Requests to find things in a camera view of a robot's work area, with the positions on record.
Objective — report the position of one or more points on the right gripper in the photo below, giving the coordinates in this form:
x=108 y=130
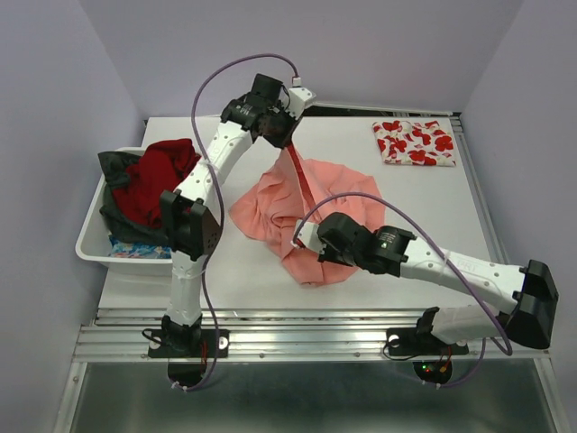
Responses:
x=326 y=256

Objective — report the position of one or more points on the dark green garment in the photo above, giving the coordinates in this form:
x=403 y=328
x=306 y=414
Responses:
x=114 y=165

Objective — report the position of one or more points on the dark red skirt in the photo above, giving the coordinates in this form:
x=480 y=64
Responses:
x=162 y=167

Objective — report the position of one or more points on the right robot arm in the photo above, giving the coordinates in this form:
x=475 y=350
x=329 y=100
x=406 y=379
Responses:
x=517 y=303

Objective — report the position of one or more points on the aluminium frame rail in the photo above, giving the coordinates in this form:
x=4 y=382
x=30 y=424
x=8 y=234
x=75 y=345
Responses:
x=252 y=336

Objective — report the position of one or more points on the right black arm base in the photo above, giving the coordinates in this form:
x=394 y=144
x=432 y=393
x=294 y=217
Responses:
x=406 y=342

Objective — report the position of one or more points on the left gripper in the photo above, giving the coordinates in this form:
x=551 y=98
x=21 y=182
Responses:
x=284 y=139

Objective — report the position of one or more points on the light blue garment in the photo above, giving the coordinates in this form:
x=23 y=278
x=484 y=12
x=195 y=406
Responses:
x=121 y=249

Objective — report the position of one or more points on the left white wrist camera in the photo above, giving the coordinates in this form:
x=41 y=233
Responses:
x=299 y=100

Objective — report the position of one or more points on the white plastic bin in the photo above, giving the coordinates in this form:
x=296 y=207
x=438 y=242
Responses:
x=93 y=241

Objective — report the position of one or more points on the red poppy print skirt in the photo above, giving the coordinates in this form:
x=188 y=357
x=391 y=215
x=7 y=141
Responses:
x=414 y=143

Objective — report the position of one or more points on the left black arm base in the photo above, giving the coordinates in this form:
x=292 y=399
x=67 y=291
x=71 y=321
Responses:
x=207 y=344

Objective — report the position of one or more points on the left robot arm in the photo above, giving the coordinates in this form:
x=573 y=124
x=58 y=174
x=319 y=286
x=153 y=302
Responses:
x=268 y=110

